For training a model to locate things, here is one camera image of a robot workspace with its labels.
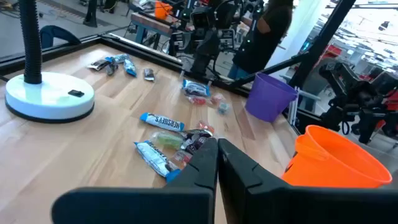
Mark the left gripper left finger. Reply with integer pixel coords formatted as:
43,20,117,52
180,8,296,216
51,138,218,224

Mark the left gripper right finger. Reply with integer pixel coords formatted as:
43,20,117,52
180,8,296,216
217,138,398,224

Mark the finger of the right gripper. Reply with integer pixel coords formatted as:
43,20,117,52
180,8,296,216
190,46,206,75
203,40,219,75

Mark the red wrapped hard candy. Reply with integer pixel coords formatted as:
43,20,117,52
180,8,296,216
172,150,193,167
187,95,208,106

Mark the teal wrapped hard candy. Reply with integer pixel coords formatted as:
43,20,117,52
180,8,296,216
217,101,231,115

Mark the green wrapped hard candy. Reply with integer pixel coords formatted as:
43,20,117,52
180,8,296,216
150,131,185,150

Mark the Hershey's cookies and creme bar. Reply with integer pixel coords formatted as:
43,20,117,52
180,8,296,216
134,140,182,184
123,58,137,78
104,54,130,65
182,79,211,98
139,112,186,133

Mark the person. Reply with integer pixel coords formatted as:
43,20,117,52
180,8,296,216
228,0,295,80

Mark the wooden workbench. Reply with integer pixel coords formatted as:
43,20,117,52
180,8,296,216
130,12,183,44

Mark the small orange bucket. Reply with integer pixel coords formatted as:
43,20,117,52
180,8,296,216
154,0,174,20

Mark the purple plastic bucket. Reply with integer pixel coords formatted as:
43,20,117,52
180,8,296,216
244,73,299,123

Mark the orange plastic bucket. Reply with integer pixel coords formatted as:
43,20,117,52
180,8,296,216
282,124,393,189

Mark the blue chair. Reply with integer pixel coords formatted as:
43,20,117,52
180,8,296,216
39,25,82,49

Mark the white desk lamp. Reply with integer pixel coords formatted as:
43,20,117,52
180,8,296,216
4,0,96,124

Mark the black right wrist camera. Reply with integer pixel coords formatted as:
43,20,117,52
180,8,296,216
191,7,217,30

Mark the white metal bracket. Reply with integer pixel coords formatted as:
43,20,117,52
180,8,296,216
287,86,302,126

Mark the black stand post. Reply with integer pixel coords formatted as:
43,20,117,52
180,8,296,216
83,0,99,28

